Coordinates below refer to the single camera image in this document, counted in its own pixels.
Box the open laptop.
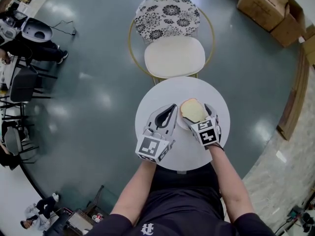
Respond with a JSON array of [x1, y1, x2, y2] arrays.
[[66, 209, 96, 230]]

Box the toast bread slice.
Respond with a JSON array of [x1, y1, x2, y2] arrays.
[[180, 98, 207, 122]]

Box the person's left forearm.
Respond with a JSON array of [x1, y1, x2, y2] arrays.
[[112, 161, 157, 226]]

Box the black equipment pile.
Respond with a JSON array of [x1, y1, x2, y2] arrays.
[[287, 195, 315, 234]]

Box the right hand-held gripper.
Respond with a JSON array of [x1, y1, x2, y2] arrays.
[[182, 104, 222, 147]]

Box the grey back black frame chair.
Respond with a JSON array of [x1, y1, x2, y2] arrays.
[[3, 126, 40, 157]]

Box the grey upholstered chair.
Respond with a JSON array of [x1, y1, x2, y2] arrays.
[[9, 66, 59, 103]]

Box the person's black trousers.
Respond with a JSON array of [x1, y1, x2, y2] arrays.
[[150, 161, 221, 194]]

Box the pile of cardboard boxes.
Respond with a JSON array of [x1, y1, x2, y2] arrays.
[[225, 0, 307, 48]]

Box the floral backed white chair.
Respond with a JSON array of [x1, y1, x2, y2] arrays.
[[127, 0, 216, 85]]

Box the floral black white cushion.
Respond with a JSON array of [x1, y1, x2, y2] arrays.
[[134, 0, 200, 42]]

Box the small white plate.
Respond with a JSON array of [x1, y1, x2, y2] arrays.
[[176, 117, 191, 131]]

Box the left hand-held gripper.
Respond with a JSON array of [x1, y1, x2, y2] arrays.
[[135, 104, 179, 164]]

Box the thin floor cable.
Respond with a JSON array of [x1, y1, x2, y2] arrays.
[[50, 20, 77, 37]]

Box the person's right forearm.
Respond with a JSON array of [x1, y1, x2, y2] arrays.
[[208, 144, 255, 223]]

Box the round white side table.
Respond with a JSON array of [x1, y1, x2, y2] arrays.
[[134, 76, 231, 175]]

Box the large flat cardboard sheet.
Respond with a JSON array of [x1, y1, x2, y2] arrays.
[[302, 27, 315, 66]]

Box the person's black shirt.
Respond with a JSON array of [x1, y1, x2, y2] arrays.
[[85, 189, 275, 236]]

